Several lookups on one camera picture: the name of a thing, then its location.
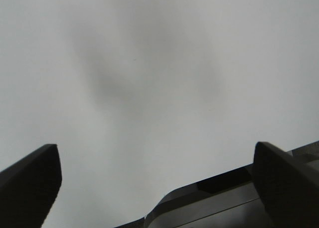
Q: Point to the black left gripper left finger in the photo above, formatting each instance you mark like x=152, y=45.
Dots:
x=29, y=188

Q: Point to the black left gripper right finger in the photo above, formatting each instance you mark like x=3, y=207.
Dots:
x=288, y=184

